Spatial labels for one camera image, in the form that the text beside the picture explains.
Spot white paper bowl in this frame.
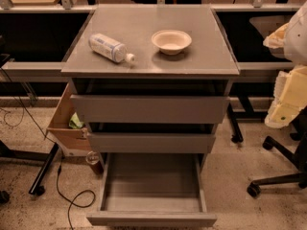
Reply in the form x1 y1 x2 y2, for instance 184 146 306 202
152 30 192 56

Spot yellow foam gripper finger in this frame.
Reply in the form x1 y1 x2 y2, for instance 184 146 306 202
265 65 307 128
263 23 289 58

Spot brown glass jar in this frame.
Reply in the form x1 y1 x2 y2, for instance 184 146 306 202
85 151 103 174

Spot black table leg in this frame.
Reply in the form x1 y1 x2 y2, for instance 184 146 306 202
29 143 59 196

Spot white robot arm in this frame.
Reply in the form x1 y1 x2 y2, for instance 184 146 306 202
263 2 307 128

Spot brown cardboard box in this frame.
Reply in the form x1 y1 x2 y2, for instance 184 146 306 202
47 85 91 156

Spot grey middle drawer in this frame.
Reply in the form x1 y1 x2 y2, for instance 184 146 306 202
87 133 215 153

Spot black floor cable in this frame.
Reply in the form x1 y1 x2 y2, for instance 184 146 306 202
56 156 97 230

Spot grey open bottom drawer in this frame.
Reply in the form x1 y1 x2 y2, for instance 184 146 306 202
87 153 217 227

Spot green crumpled bag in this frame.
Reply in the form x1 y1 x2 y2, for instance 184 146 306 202
69 113 84 129

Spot grey drawer cabinet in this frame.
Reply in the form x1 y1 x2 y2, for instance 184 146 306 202
60 4 241 155

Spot grey top drawer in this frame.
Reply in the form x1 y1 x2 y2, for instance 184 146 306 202
71 95 229 124

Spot black office chair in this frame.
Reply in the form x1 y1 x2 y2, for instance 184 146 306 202
246 109 307 198

